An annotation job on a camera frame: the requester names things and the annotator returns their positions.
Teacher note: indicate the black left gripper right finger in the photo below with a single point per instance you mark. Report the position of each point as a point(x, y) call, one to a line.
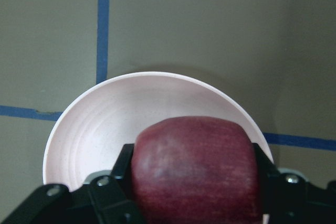
point(287, 197)

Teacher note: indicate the pink plate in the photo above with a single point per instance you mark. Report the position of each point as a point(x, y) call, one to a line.
point(90, 133)

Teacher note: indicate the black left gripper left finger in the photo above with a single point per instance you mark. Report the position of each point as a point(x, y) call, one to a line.
point(105, 197)

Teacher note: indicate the red apple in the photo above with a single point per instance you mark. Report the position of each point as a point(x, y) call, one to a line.
point(196, 169)

